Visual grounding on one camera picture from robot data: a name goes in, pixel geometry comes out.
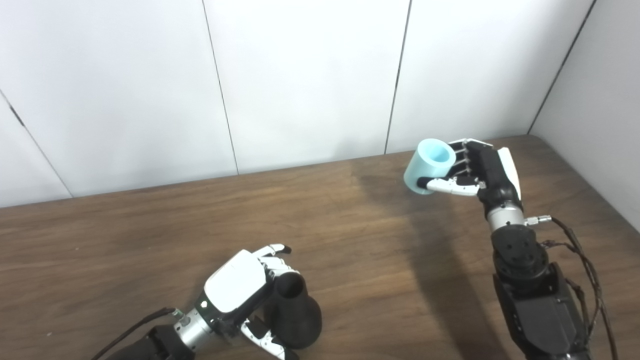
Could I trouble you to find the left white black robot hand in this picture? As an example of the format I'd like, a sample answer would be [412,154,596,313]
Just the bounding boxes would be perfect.
[195,244,301,360]

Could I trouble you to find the black flared nozzle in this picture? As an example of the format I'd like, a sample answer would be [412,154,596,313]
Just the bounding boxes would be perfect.
[263,273,323,350]

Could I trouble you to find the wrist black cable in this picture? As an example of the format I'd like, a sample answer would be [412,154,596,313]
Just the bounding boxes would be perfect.
[524,215,619,360]
[90,307,183,360]

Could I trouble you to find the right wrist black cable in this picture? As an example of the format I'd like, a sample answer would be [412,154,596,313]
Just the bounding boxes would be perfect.
[524,215,619,360]

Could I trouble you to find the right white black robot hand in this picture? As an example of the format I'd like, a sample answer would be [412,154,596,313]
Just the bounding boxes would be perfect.
[417,139,524,213]

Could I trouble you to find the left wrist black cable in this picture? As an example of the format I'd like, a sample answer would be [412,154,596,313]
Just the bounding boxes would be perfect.
[90,307,183,360]

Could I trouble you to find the light-blue short hose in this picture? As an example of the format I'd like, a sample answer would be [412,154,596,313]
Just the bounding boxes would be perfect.
[403,138,457,196]

